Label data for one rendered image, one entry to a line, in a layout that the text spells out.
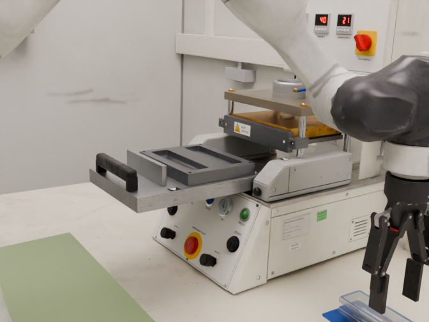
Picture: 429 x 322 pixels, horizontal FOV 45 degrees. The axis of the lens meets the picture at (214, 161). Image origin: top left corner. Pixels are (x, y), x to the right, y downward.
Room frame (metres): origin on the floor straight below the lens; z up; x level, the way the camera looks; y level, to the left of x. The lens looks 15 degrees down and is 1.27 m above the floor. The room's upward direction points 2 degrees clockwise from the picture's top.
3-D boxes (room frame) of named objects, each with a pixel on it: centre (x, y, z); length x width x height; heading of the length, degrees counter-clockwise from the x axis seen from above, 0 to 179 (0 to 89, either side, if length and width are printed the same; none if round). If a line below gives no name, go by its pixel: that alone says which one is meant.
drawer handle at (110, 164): (0.95, 0.19, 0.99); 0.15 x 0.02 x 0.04; 36
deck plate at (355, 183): (1.23, -0.20, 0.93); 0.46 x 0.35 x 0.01; 126
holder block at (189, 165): (1.06, 0.04, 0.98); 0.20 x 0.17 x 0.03; 36
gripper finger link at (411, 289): (0.81, -0.35, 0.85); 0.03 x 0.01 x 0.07; 31
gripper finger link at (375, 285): (0.76, -0.26, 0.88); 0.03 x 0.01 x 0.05; 121
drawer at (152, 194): (1.03, 0.08, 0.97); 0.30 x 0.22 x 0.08; 126
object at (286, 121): (1.21, -0.17, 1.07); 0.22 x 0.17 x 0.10; 36
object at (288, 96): (1.22, -0.21, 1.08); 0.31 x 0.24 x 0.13; 36
